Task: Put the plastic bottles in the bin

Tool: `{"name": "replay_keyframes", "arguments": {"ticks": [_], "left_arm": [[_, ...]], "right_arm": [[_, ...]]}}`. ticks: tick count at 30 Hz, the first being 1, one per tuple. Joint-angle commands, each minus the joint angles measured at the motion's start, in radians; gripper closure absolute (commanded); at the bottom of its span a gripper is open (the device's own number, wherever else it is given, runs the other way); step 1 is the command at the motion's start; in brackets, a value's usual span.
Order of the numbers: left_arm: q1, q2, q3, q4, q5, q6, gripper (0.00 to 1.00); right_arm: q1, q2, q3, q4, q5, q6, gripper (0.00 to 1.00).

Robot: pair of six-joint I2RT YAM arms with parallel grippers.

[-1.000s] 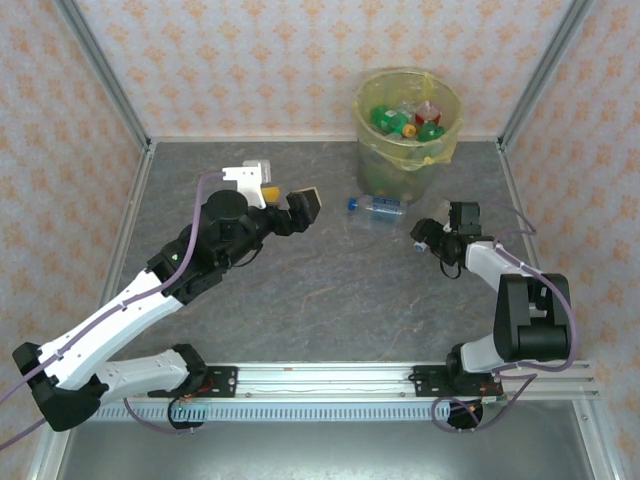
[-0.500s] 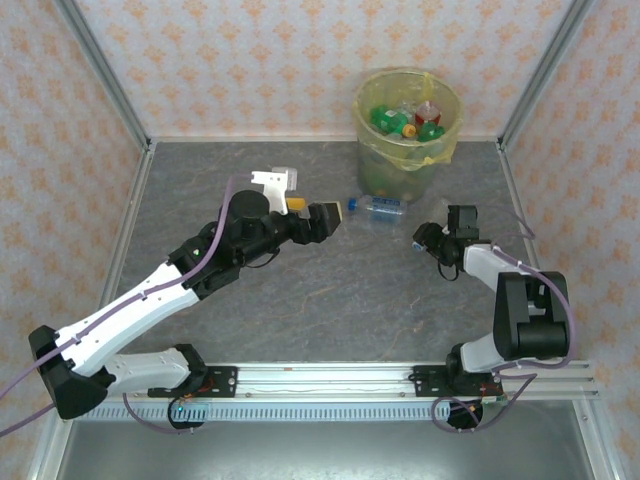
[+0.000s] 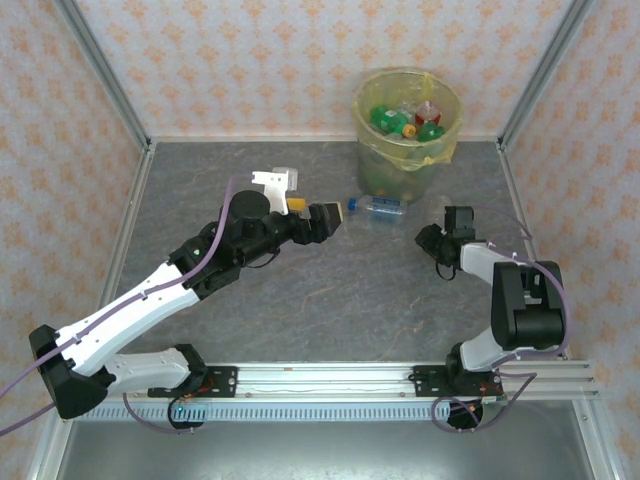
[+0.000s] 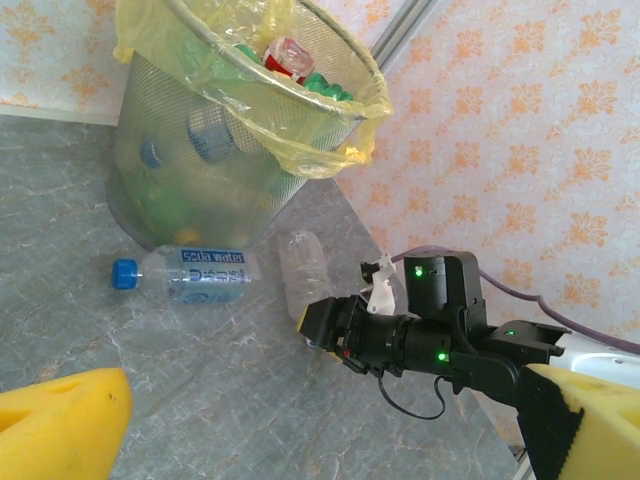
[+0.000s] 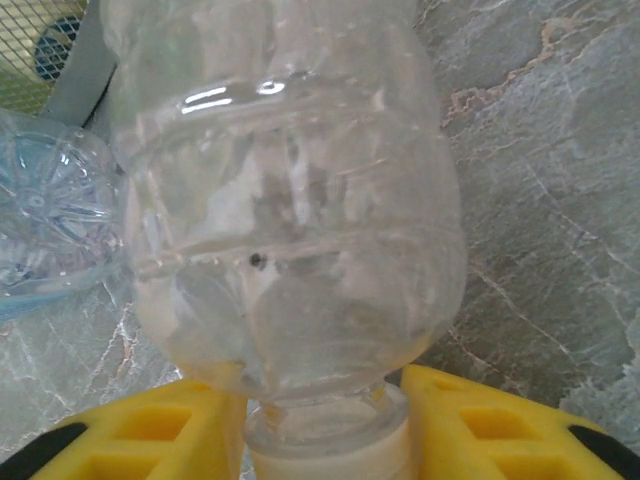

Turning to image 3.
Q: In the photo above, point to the grey metal sheet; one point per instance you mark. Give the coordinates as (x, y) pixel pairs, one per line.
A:
(320, 450)

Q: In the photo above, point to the aluminium table side rail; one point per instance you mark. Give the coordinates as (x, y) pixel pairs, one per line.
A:
(131, 200)
(510, 175)

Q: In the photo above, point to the grey mesh waste bin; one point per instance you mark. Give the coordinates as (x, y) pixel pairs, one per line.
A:
(367, 175)

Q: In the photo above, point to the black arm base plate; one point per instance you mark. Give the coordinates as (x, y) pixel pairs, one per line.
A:
(225, 380)
(425, 380)

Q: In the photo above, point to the aluminium frame rail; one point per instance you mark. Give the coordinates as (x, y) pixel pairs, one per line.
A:
(597, 440)
(47, 450)

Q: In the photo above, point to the yellow plastic bin liner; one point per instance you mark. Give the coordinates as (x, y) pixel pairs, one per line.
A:
(372, 150)

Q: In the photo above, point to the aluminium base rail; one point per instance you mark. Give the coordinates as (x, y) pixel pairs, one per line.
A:
(325, 380)

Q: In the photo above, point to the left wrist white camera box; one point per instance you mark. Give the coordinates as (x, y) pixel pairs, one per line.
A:
(272, 185)

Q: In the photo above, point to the aluminium corner post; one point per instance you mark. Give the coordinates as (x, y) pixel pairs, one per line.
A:
(545, 70)
(103, 70)

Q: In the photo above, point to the tea bottle red label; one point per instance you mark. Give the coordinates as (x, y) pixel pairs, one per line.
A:
(429, 115)

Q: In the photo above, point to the soda water bottle blue cap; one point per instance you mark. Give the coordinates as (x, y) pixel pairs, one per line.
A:
(385, 205)

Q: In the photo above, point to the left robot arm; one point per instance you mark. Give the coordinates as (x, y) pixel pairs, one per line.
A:
(135, 320)

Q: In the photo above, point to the aluminium table back rail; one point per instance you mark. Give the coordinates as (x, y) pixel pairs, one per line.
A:
(250, 139)

